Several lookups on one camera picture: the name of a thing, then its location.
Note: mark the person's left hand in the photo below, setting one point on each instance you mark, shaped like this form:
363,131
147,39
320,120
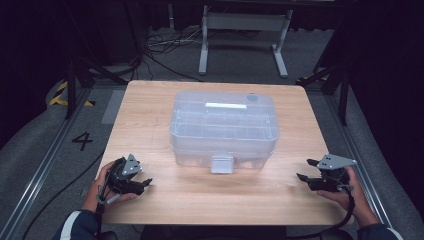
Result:
96,193

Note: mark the black metal stand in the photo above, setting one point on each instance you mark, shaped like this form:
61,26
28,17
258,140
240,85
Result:
343,96
70,86

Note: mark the grey metal table frame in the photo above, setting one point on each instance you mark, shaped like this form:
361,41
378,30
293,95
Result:
246,21

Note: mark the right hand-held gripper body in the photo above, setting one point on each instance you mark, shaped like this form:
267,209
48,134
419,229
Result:
335,161

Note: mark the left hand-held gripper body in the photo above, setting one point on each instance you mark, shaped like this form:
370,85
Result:
130,166

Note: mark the yellow black hazard tape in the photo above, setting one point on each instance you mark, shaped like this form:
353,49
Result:
58,98

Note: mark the person's right hand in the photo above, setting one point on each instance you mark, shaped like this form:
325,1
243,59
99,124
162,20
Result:
360,206

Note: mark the clear plastic storage box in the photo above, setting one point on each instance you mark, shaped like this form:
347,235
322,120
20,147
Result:
223,133

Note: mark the metal floor rail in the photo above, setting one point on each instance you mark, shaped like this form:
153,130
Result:
40,173
363,150

